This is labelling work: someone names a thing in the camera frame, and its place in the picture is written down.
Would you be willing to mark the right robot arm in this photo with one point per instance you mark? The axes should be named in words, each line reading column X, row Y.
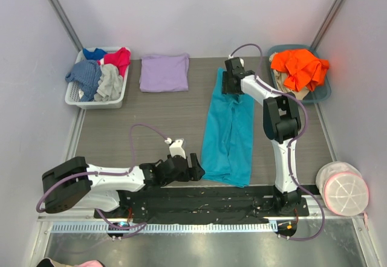
column 281, row 125

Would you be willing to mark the white plastic basket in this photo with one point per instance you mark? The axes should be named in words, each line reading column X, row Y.
column 72, row 93

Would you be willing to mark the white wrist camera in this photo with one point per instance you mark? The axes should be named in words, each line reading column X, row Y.
column 176, row 147
column 237, row 60

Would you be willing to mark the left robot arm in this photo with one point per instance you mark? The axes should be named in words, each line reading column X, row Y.
column 75, row 183

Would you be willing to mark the orange t shirt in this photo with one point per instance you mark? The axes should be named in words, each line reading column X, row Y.
column 306, row 69

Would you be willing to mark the aluminium frame rails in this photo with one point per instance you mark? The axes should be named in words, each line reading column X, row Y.
column 77, row 214

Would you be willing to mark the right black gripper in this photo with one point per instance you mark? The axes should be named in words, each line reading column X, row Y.
column 230, row 83

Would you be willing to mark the royal blue t shirt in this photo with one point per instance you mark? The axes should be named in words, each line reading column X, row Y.
column 96, row 54

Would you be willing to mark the folded lavender t shirt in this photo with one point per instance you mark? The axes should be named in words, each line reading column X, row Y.
column 164, row 73

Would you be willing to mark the teal t shirt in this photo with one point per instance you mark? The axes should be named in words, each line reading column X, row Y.
column 227, row 148

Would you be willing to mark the aluminium corner post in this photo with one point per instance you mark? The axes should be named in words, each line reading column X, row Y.
column 328, row 21
column 64, row 20

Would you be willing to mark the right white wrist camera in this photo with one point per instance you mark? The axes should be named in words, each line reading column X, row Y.
column 237, row 60

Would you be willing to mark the red t shirt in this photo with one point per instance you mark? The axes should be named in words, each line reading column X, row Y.
column 121, row 59

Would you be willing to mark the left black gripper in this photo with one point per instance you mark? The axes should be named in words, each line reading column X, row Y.
column 187, row 168

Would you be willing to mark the blue checked shirt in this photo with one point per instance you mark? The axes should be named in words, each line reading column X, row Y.
column 87, row 74

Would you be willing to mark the white round mesh hamper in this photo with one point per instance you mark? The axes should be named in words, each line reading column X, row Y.
column 343, row 190

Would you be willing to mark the slotted cable duct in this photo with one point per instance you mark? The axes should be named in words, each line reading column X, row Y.
column 101, row 227

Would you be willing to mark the left aluminium corner post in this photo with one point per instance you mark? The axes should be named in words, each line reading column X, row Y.
column 64, row 20

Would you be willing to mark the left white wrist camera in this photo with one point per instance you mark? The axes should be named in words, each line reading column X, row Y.
column 176, row 147

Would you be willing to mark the teal plastic basket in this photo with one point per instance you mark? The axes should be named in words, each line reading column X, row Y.
column 320, row 93

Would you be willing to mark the beige garment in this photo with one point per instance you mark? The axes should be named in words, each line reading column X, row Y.
column 278, row 64

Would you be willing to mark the right aluminium corner post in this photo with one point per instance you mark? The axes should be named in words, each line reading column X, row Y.
column 328, row 21

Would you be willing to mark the grey t shirt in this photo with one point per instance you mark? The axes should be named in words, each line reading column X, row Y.
column 110, row 84

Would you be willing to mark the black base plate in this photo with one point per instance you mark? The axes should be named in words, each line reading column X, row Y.
column 204, row 205

